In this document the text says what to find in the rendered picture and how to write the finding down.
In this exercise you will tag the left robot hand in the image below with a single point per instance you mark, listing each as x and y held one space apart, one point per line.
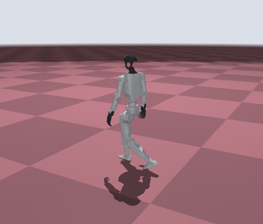
109 117

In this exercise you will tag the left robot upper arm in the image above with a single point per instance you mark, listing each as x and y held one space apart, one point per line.
121 80

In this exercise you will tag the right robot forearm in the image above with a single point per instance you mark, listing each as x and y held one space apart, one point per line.
143 99

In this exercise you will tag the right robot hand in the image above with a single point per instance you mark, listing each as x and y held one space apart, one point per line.
143 112

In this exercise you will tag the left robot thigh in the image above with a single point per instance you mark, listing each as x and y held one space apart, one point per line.
125 126

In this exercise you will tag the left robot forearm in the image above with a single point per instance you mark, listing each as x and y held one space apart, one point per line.
114 104

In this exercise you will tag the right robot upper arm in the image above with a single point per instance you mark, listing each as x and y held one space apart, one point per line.
144 90

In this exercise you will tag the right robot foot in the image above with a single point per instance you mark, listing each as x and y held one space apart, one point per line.
128 157

